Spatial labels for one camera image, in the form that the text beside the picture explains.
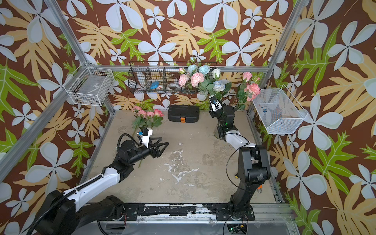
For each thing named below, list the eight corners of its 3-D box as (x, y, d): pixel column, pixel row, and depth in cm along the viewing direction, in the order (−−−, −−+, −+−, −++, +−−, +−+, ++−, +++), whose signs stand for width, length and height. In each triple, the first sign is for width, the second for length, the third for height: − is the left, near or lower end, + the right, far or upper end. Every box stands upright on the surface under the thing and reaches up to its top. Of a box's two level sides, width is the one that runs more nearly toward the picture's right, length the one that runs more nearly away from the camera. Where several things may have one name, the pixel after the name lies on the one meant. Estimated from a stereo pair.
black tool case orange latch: (167, 123, 115) (167, 118, 110) (169, 109, 125) (168, 103, 120) (199, 123, 115) (200, 118, 110) (198, 109, 125) (198, 103, 120)
